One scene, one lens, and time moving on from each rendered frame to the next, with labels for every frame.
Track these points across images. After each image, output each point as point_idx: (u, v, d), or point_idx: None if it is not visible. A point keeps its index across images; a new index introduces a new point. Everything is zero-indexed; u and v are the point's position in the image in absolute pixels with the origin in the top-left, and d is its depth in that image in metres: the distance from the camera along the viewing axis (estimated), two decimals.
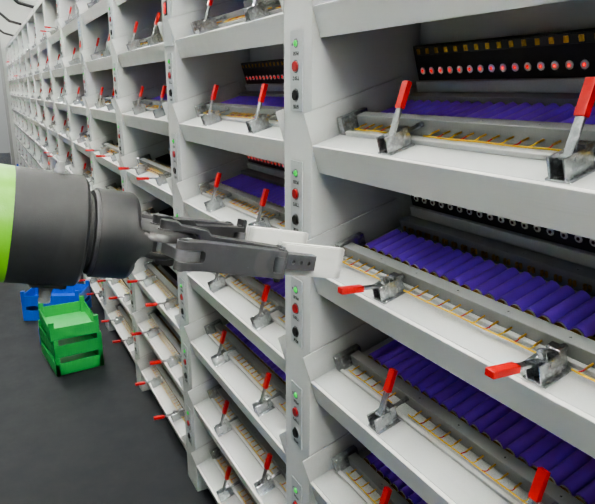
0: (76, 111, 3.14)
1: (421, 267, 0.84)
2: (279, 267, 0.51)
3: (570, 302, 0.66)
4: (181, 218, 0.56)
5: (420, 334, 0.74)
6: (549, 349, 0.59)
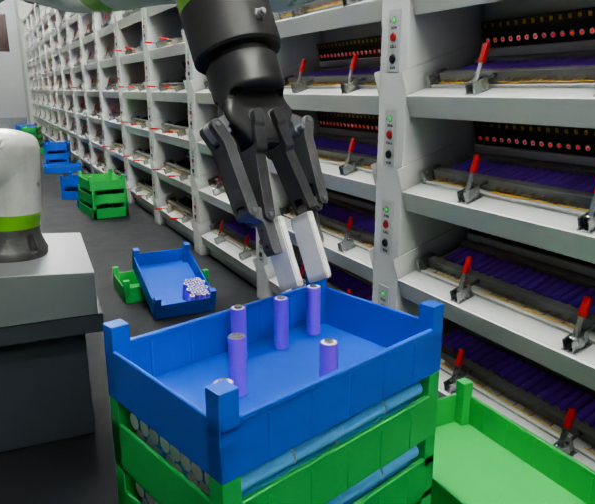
0: (103, 33, 3.95)
1: None
2: (240, 212, 0.57)
3: None
4: (287, 136, 0.60)
5: (309, 18, 1.55)
6: None
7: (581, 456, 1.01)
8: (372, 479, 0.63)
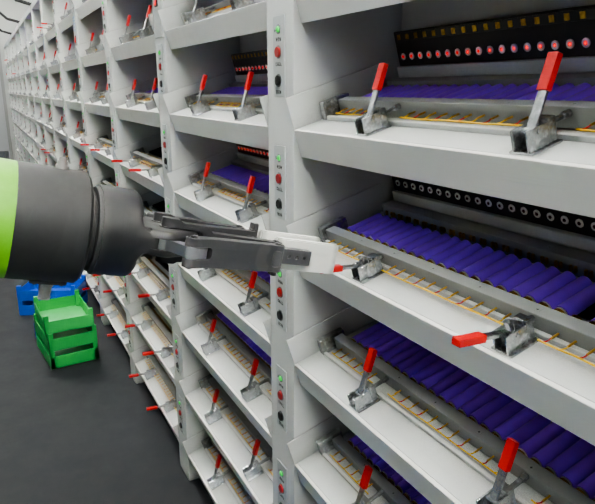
0: (72, 107, 3.15)
1: (400, 248, 0.86)
2: (276, 261, 0.53)
3: (540, 277, 0.68)
4: (185, 217, 0.55)
5: (395, 311, 0.75)
6: (516, 320, 0.60)
7: None
8: None
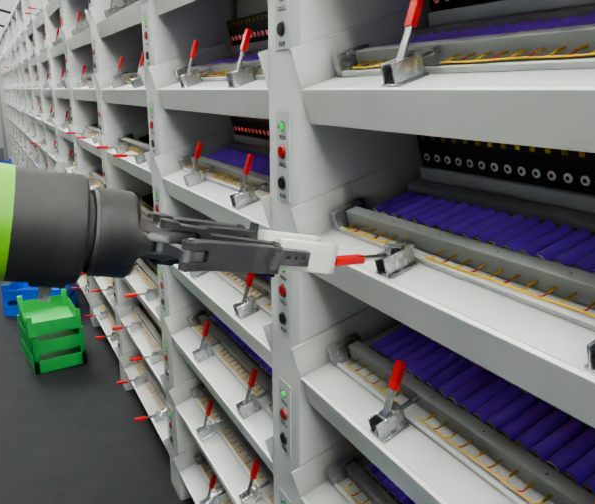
0: (60, 95, 2.97)
1: (445, 229, 0.68)
2: (274, 263, 0.53)
3: None
4: (184, 218, 0.55)
5: (436, 315, 0.57)
6: None
7: None
8: None
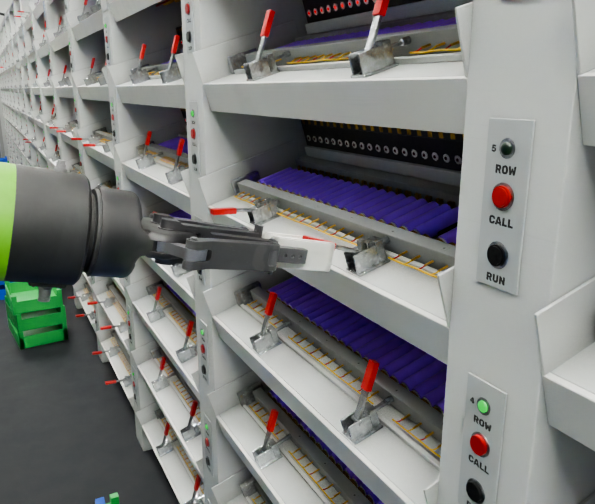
0: (46, 93, 3.18)
1: (298, 194, 0.89)
2: (271, 260, 0.54)
3: (407, 207, 0.71)
4: (185, 219, 0.55)
5: None
6: (369, 239, 0.63)
7: None
8: None
